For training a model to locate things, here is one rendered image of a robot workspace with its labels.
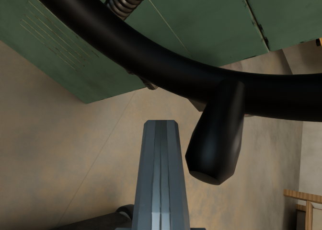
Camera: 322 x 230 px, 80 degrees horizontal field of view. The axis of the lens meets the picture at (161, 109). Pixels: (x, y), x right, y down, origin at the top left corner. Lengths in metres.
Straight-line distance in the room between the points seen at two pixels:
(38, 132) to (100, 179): 0.31
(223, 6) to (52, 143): 0.71
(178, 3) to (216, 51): 0.10
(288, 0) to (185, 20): 0.14
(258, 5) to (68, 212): 0.86
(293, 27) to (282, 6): 0.03
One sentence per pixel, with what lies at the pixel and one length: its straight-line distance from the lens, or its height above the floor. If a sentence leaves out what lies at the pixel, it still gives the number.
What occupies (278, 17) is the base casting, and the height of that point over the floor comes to 0.74.
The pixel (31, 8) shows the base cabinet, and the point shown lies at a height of 0.31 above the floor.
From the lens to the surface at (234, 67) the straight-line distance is 0.44.
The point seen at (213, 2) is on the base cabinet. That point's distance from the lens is 0.31.
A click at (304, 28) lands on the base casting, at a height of 0.76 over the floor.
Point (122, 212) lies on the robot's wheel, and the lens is 0.91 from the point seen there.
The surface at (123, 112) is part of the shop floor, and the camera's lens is 0.95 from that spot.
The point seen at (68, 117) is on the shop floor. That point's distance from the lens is 0.84.
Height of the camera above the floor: 0.81
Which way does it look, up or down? 47 degrees down
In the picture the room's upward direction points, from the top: 82 degrees clockwise
